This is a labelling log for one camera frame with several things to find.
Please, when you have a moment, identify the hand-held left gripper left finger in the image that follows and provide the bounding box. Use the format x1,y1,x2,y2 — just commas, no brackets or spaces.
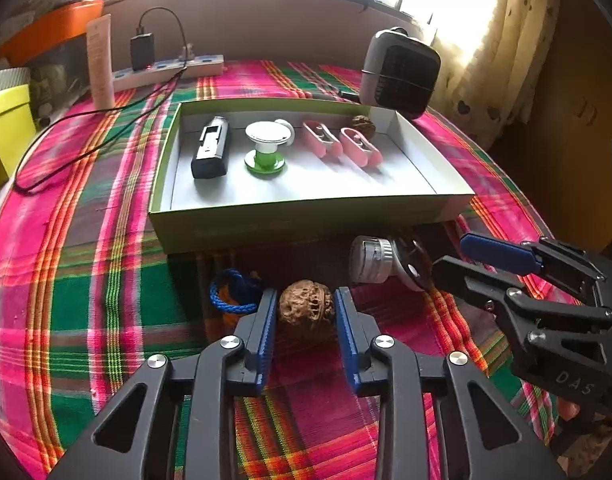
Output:
46,287,279,480

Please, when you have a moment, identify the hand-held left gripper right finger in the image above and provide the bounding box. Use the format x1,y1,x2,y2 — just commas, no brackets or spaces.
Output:
333,287,569,480

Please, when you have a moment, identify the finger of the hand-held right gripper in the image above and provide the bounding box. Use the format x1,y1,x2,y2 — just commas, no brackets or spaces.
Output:
458,231,612,306
431,255,612,343

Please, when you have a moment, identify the brown walnut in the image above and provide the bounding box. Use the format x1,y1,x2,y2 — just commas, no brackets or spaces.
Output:
277,280,335,343
350,114,378,138

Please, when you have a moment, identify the green and white cardboard box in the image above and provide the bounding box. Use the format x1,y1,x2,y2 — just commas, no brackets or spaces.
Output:
147,97,476,256

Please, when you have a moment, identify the white and green spool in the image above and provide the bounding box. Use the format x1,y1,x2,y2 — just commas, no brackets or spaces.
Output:
243,121,294,179

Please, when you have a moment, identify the black round gadget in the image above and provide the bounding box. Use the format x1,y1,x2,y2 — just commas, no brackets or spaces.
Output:
391,230,437,292

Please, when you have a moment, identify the silver round jar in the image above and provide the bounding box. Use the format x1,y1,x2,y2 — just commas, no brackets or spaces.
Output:
349,236,394,283

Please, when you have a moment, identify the brown wooden cabinet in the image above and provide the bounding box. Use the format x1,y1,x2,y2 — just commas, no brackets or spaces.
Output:
491,0,612,261

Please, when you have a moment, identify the cream heart print curtain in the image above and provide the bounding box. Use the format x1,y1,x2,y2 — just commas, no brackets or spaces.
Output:
426,0,562,151

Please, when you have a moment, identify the pink green plaid tablecloth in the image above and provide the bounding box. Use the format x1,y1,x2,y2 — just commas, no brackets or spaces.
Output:
0,59,562,480

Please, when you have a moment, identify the grey space heater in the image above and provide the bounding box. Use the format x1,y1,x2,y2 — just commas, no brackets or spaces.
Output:
358,27,442,121

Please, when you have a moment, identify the black rectangular device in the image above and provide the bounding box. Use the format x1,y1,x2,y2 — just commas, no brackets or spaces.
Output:
190,116,233,180

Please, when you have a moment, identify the white power strip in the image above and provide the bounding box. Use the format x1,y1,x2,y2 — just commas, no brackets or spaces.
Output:
112,54,226,93

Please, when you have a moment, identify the black charger plug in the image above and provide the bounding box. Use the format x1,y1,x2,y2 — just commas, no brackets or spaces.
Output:
130,34,155,72

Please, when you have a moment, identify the pale pink cream tube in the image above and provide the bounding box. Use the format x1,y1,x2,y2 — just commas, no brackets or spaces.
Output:
86,15,117,110

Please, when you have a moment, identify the yellow box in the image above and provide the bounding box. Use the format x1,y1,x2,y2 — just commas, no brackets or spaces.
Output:
0,84,39,196

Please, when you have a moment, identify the striped grey box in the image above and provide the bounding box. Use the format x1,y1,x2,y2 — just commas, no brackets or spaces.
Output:
0,66,32,95

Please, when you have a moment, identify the orange box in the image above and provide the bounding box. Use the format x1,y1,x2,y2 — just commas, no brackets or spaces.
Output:
0,0,106,61

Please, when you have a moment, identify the blue braided rope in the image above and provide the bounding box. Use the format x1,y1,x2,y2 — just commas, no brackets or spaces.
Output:
208,268,264,317

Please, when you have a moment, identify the black charger cable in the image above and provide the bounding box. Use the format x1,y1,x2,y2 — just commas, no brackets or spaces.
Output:
13,6,192,195

